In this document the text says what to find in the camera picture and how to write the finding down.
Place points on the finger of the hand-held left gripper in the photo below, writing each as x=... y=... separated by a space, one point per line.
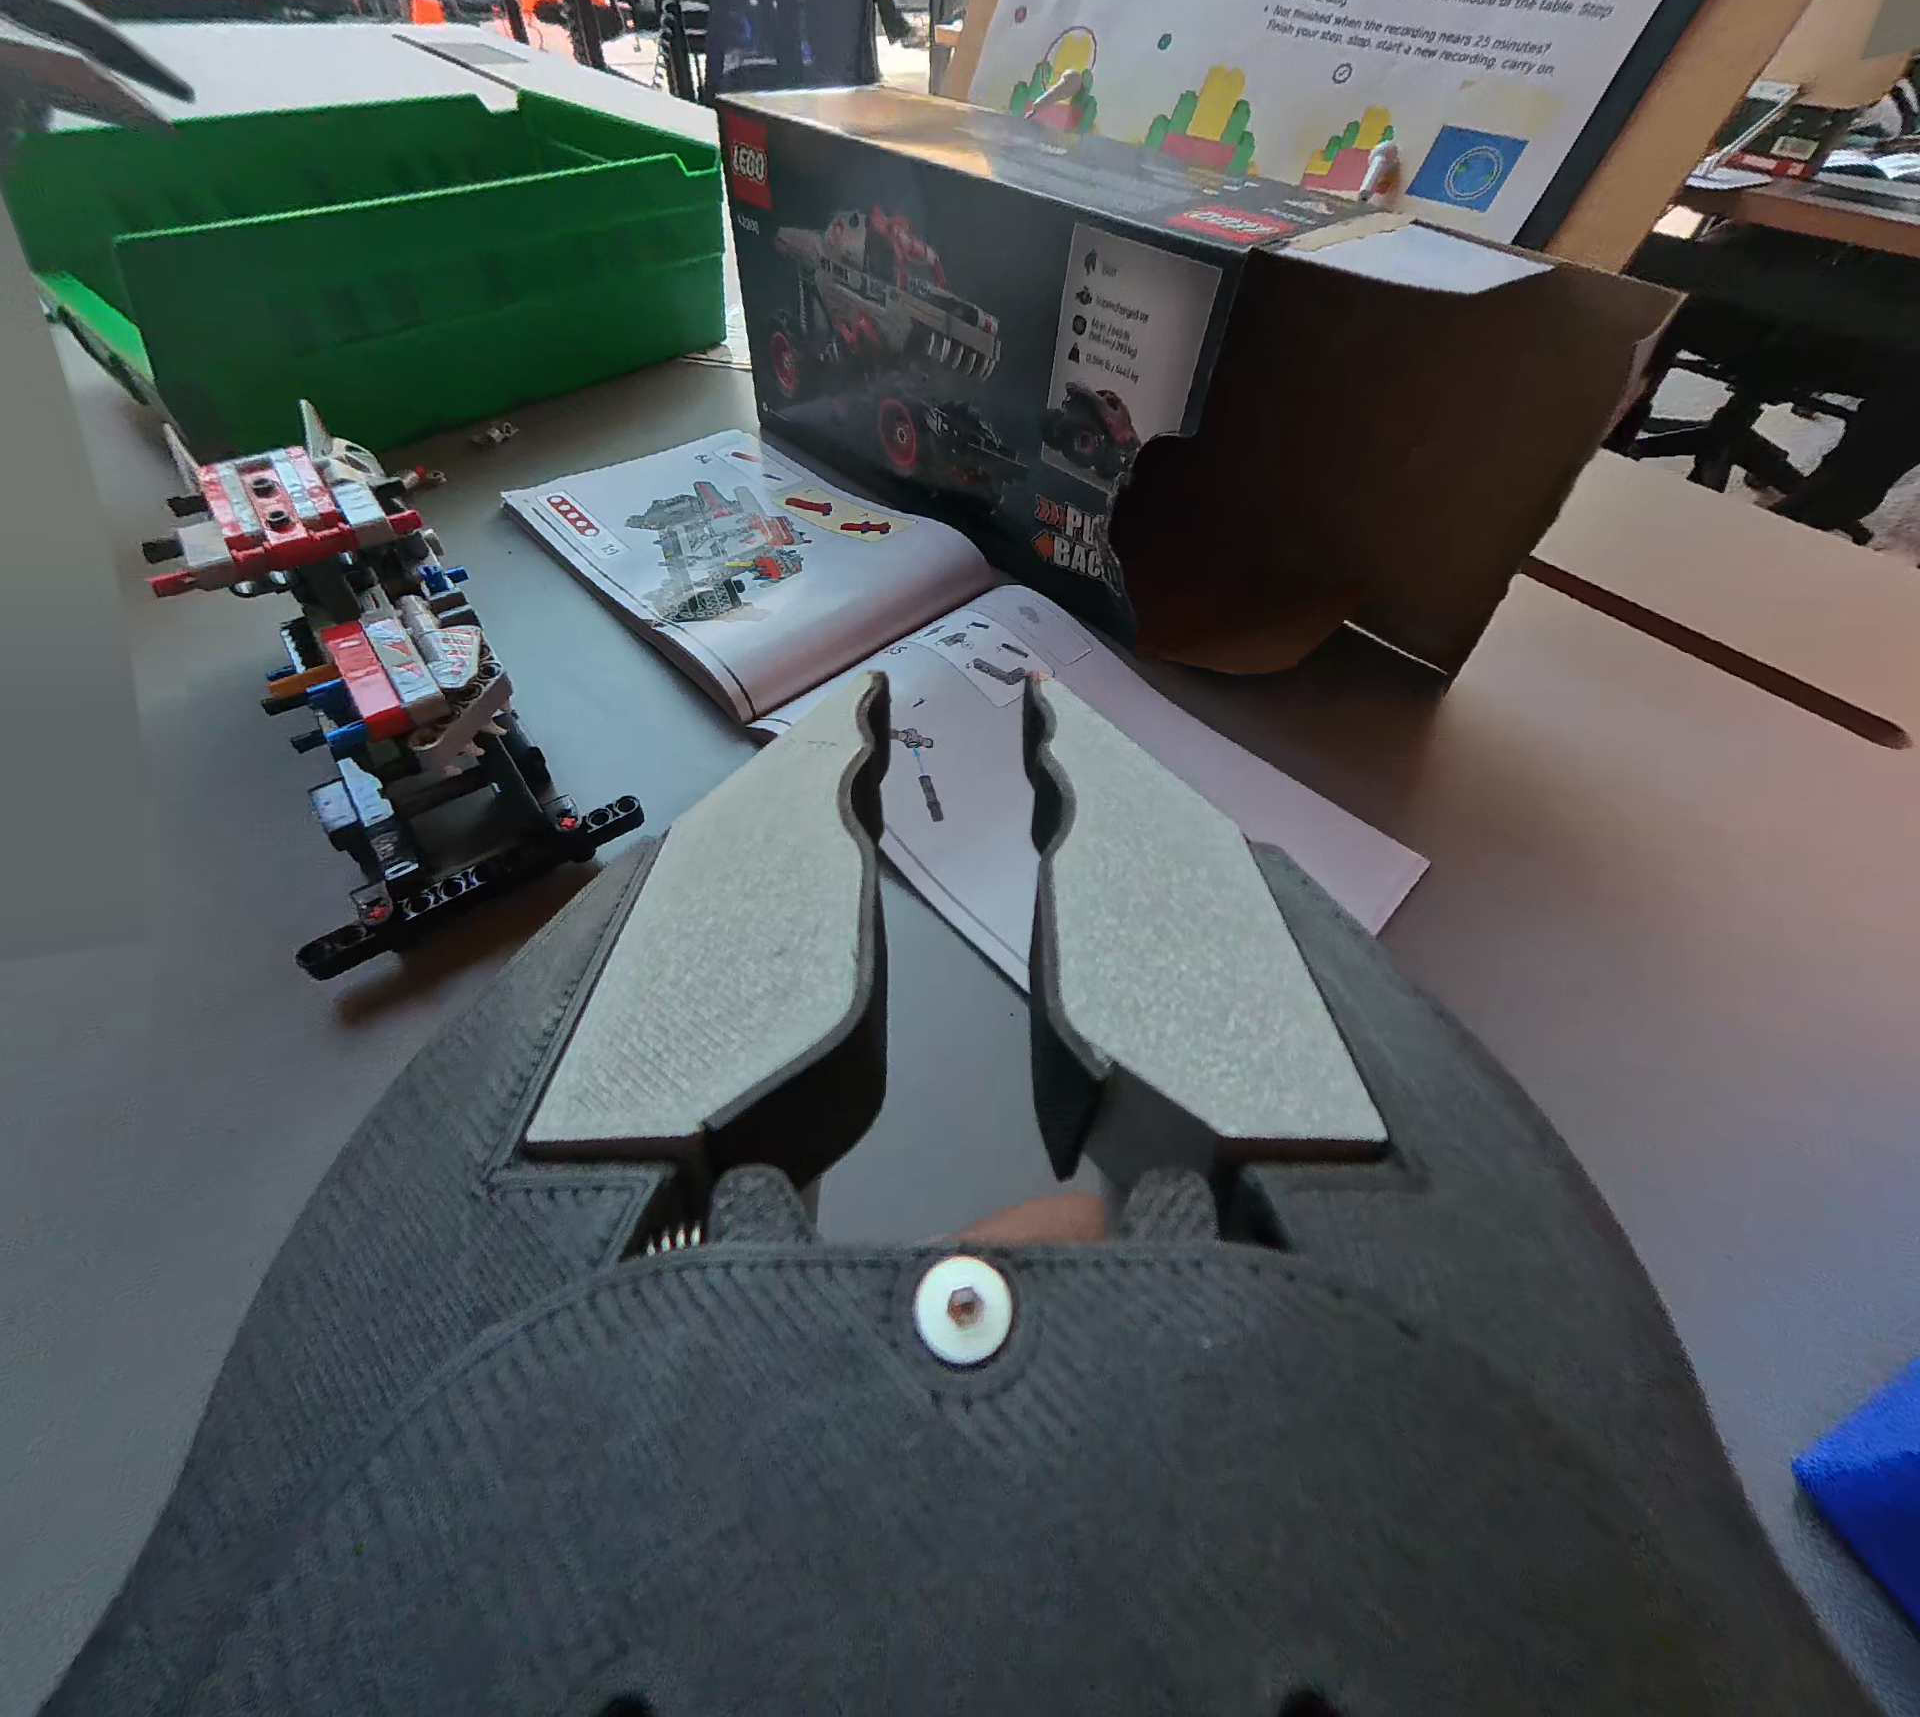
x=74 y=74

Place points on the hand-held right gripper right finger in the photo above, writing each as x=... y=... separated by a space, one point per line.
x=1201 y=954

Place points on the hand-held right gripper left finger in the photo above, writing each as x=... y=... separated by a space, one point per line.
x=705 y=954

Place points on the partly built lego truck model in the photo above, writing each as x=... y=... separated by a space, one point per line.
x=390 y=668

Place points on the open lego instruction booklet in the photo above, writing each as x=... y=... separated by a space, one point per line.
x=720 y=546

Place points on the lego set cardboard box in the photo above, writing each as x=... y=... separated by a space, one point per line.
x=900 y=232

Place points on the green plastic bin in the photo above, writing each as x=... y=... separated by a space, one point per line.
x=421 y=307

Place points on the black office chair base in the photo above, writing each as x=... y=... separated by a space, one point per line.
x=1785 y=396

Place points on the blue foam block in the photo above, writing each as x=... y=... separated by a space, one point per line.
x=1875 y=1477

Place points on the wooden table with green boxes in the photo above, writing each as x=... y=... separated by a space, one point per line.
x=1814 y=205

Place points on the cardboard poster board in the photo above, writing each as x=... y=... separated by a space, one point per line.
x=1724 y=97

